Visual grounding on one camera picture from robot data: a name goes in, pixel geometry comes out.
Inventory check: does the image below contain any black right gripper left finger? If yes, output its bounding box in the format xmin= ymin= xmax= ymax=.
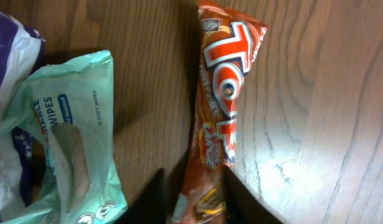
xmin=115 ymin=169 xmax=166 ymax=224

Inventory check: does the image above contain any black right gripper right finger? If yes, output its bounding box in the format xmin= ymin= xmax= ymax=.
xmin=224 ymin=167 xmax=282 ymax=224

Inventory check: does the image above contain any teal snack wrapper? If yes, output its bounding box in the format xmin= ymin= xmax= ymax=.
xmin=0 ymin=50 xmax=128 ymax=223

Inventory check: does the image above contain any red orange chocolate bar wrapper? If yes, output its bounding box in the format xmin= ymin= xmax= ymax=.
xmin=171 ymin=1 xmax=268 ymax=223

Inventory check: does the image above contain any purple red noodle packet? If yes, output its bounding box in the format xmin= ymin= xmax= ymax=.
xmin=0 ymin=6 xmax=45 ymax=224

